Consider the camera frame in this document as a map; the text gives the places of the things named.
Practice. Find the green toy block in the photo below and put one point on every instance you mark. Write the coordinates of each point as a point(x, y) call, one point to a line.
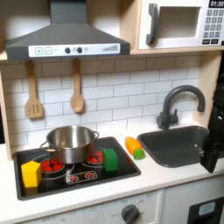
point(110, 159)

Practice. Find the yellow toy block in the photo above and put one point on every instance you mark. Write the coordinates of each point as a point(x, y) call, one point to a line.
point(31, 174)

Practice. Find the dark grey sink basin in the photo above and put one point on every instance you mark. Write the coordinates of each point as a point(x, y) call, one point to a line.
point(175, 147)

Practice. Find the dark grey tap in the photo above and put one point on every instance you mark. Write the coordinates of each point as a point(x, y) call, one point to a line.
point(172, 108)

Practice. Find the orange toy carrot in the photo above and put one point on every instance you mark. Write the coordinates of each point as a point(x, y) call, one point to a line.
point(134, 145)

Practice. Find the black oven knob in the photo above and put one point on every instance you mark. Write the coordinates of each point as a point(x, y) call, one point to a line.
point(130, 213)

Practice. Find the white toy microwave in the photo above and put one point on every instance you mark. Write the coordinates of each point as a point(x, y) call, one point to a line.
point(180, 23)

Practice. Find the steel pot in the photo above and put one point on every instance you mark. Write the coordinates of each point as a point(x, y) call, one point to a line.
point(71, 143)

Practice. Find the black toy stove top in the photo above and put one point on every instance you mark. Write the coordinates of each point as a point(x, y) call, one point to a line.
point(73, 178)

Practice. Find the wooden spoon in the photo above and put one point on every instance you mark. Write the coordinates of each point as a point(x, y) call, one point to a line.
point(77, 93)

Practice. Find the grey extractor hood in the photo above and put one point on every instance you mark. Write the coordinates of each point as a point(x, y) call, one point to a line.
point(67, 35)

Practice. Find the wooden slotted spatula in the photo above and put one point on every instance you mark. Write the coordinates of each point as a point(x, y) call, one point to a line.
point(33, 99)

